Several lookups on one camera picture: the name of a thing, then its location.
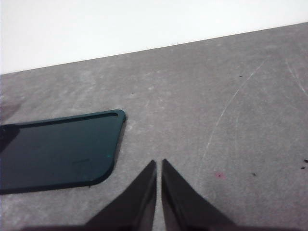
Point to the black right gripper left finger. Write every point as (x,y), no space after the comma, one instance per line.
(134,204)

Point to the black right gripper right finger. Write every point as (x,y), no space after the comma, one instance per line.
(183,204)

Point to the dark green rectangular tray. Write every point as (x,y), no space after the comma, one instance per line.
(60,154)

